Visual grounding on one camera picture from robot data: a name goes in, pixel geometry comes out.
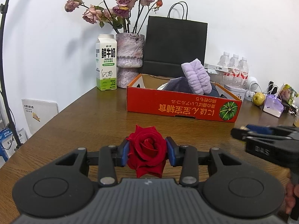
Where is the orange cardboard box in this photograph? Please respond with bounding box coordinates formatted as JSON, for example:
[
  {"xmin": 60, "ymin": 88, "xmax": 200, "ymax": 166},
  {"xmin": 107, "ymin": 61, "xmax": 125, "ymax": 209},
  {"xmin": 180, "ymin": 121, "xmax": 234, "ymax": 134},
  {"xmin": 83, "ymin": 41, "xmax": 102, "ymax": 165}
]
[{"xmin": 127, "ymin": 74, "xmax": 242, "ymax": 122}]

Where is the dried rose bouquet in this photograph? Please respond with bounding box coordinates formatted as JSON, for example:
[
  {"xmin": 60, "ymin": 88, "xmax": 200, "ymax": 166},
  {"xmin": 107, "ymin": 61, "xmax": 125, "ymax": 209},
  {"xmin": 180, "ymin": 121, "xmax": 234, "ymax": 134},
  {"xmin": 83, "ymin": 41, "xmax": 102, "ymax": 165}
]
[{"xmin": 64, "ymin": 0, "xmax": 163, "ymax": 34}]

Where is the black light stand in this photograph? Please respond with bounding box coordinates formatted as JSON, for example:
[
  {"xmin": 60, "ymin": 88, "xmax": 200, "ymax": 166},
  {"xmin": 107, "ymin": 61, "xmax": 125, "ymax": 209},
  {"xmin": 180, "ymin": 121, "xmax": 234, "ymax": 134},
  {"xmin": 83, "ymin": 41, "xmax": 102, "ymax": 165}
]
[{"xmin": 0, "ymin": 0, "xmax": 23, "ymax": 151}]

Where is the beige cup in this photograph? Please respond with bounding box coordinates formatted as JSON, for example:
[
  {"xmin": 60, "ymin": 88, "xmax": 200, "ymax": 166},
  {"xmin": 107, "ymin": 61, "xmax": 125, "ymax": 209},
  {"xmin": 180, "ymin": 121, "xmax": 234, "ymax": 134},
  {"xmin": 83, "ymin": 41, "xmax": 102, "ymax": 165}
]
[{"xmin": 293, "ymin": 109, "xmax": 299, "ymax": 127}]

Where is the water bottle right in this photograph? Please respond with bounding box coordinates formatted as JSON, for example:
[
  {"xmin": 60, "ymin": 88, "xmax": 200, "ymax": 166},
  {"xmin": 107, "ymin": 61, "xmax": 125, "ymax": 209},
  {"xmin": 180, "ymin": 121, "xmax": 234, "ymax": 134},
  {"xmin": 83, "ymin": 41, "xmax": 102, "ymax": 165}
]
[{"xmin": 237, "ymin": 57, "xmax": 249, "ymax": 88}]

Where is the blue white box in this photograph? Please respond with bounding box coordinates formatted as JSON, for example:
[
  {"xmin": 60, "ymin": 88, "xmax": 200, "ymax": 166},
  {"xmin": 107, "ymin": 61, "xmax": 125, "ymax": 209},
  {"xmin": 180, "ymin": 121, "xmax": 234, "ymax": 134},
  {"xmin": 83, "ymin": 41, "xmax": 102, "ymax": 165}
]
[{"xmin": 1, "ymin": 128, "xmax": 27, "ymax": 162}]

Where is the water bottle left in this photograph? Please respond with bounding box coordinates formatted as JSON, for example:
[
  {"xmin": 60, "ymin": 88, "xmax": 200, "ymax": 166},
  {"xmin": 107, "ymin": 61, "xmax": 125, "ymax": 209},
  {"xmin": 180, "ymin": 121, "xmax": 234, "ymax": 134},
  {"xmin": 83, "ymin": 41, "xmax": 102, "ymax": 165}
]
[{"xmin": 217, "ymin": 52, "xmax": 230, "ymax": 67}]

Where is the yellow green apple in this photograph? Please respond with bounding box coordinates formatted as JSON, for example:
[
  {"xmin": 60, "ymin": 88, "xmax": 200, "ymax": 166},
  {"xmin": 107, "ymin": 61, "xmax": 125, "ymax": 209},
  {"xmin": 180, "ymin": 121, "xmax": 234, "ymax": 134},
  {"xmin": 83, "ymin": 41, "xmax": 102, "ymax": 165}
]
[{"xmin": 252, "ymin": 92, "xmax": 266, "ymax": 107}]

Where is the dark navy case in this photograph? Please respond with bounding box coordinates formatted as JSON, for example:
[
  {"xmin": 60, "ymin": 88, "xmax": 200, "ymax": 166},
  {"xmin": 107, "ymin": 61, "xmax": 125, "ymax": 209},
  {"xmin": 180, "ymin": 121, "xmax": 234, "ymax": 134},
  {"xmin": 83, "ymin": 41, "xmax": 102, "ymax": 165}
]
[{"xmin": 208, "ymin": 83, "xmax": 220, "ymax": 98}]

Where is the white square tin box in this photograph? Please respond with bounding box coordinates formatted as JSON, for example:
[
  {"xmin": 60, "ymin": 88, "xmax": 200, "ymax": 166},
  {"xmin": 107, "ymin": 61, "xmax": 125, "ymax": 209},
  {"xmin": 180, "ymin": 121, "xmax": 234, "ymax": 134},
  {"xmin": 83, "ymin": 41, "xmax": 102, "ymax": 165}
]
[{"xmin": 224, "ymin": 84, "xmax": 246, "ymax": 102}]

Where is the flat white carton box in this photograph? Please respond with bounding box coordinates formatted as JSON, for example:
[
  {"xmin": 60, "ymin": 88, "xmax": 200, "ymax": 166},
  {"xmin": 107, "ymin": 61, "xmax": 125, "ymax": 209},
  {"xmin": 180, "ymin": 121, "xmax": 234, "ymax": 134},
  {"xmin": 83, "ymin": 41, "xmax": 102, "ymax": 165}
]
[{"xmin": 204, "ymin": 63, "xmax": 229, "ymax": 72}]

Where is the pink textured vase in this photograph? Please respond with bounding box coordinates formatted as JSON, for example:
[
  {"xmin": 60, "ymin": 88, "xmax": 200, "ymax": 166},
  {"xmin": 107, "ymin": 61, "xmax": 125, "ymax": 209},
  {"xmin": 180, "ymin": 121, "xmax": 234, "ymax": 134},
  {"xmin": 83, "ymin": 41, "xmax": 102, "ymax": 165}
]
[{"xmin": 116, "ymin": 33, "xmax": 144, "ymax": 88}]

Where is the white round device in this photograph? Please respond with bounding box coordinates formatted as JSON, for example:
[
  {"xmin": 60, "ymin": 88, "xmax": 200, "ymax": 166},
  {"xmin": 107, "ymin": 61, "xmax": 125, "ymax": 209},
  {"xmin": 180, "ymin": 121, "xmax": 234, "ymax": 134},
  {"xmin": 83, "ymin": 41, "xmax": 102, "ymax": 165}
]
[{"xmin": 244, "ymin": 76, "xmax": 259, "ymax": 101}]

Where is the water bottle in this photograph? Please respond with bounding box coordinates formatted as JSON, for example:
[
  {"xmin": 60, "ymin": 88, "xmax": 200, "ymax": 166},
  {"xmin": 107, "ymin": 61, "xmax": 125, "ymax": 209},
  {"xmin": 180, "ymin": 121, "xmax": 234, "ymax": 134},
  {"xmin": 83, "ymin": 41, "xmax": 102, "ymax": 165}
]
[
  {"xmin": 223, "ymin": 54, "xmax": 239, "ymax": 85},
  {"xmin": 237, "ymin": 57, "xmax": 249, "ymax": 88},
  {"xmin": 217, "ymin": 52, "xmax": 230, "ymax": 67}
]

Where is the purple drawstring pouch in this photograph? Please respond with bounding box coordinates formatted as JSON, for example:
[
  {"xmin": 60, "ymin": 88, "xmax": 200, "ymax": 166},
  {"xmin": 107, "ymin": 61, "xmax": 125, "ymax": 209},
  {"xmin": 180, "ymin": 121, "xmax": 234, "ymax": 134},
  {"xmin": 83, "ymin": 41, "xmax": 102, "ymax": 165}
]
[{"xmin": 163, "ymin": 77, "xmax": 193, "ymax": 94}]

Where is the clear jar with oats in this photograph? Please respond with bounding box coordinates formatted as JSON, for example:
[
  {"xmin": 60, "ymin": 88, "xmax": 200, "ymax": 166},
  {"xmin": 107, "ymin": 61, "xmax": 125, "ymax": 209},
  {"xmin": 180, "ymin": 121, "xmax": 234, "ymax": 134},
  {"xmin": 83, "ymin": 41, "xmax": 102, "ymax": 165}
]
[{"xmin": 207, "ymin": 70, "xmax": 224, "ymax": 84}]

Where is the purple tissue pack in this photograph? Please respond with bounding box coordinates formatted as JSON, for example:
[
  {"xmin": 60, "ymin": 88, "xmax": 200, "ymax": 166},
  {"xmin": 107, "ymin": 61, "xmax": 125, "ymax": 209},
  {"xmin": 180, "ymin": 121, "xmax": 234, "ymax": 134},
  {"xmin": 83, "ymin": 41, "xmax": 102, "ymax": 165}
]
[{"xmin": 263, "ymin": 95, "xmax": 284, "ymax": 118}]

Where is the black paper bag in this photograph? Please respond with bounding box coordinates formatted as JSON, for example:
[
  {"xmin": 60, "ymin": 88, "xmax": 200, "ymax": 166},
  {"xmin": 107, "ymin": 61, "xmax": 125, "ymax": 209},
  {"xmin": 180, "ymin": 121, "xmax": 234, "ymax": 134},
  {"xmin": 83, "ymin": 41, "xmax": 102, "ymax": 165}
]
[{"xmin": 139, "ymin": 1, "xmax": 208, "ymax": 78}]

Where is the colourful snack packet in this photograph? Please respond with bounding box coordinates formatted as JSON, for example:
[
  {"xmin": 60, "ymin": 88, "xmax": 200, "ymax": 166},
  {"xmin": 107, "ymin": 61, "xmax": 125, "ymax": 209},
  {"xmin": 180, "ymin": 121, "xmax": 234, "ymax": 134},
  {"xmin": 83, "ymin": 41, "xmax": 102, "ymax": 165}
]
[{"xmin": 279, "ymin": 84, "xmax": 298, "ymax": 106}]

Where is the person's right hand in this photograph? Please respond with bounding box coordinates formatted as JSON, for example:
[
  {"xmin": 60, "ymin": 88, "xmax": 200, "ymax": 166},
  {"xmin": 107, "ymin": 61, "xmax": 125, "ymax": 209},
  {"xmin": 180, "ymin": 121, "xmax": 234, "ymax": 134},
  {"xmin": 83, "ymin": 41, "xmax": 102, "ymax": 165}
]
[{"xmin": 285, "ymin": 182, "xmax": 299, "ymax": 214}]

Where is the lilac fluffy towel roll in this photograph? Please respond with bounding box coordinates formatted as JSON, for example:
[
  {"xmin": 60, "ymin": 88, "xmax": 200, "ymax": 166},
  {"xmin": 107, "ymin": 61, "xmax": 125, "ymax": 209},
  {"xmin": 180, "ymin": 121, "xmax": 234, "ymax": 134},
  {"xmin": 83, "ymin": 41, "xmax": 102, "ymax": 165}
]
[{"xmin": 181, "ymin": 59, "xmax": 212, "ymax": 95}]

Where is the water bottle middle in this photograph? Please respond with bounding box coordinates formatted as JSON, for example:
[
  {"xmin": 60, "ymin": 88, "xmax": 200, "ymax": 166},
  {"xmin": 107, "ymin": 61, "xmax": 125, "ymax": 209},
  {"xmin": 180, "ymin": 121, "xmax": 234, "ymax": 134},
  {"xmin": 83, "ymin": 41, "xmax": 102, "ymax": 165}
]
[{"xmin": 223, "ymin": 54, "xmax": 239, "ymax": 85}]

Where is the red rose flower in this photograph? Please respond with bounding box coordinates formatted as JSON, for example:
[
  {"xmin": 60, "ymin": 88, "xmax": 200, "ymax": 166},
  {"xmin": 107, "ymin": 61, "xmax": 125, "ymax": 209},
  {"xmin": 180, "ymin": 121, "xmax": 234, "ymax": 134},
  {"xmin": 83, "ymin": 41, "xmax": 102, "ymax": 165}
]
[{"xmin": 126, "ymin": 125, "xmax": 167, "ymax": 178}]

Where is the white green milk carton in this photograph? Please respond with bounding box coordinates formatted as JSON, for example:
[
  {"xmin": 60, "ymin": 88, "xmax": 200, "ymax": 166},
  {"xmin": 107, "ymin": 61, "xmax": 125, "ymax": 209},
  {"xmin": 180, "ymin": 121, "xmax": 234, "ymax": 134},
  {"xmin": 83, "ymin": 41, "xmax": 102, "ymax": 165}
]
[{"xmin": 95, "ymin": 34, "xmax": 117, "ymax": 91}]

